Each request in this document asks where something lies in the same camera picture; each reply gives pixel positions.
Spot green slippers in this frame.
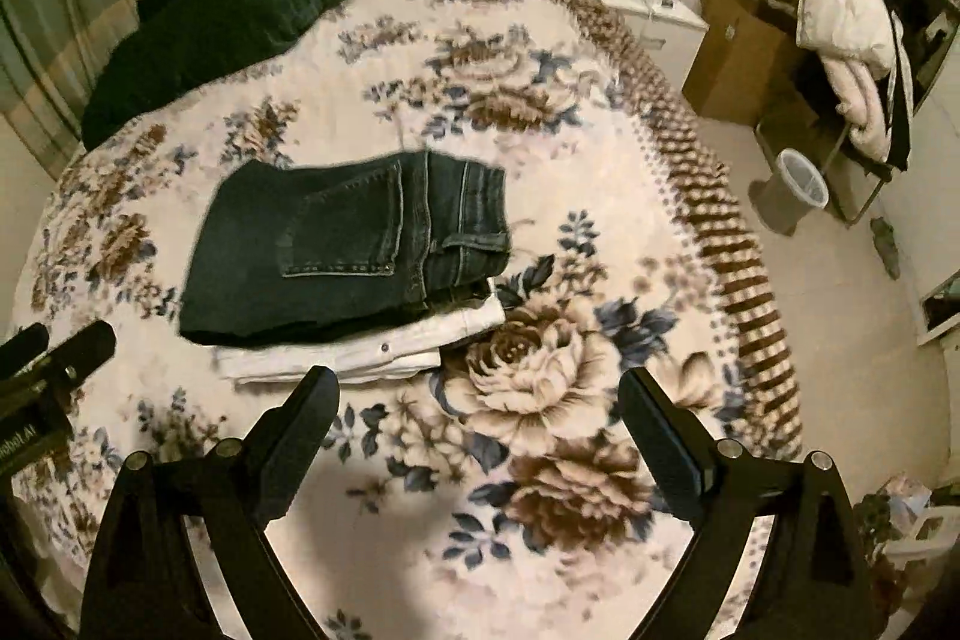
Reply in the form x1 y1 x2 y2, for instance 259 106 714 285
870 216 901 280

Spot green striped curtain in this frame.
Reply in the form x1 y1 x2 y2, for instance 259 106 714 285
0 0 143 176

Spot dark blue jeans pants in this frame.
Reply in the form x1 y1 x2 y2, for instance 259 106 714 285
178 149 512 348

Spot white folded pants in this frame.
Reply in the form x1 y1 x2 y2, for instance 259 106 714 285
216 280 507 386

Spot brown cardboard box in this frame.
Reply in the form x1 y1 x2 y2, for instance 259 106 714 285
681 0 807 127

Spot dark green pillows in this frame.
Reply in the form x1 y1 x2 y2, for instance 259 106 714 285
79 0 361 150

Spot bed with floral blanket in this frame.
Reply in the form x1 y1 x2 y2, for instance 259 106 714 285
15 0 807 640

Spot white nightstand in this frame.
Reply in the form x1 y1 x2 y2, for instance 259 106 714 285
585 0 710 52

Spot colourful floor clutter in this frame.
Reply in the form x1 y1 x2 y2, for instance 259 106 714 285
855 475 960 581

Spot dark chair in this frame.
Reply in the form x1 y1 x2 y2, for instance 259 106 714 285
754 85 901 229

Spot grey trash bin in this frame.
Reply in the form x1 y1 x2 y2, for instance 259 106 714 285
750 149 830 236

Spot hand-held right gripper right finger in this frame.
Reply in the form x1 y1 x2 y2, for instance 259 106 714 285
620 368 877 640

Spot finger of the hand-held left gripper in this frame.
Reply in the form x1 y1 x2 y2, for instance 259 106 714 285
0 323 50 378
45 320 115 386

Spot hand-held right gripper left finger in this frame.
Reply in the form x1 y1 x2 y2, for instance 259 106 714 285
79 365 340 640

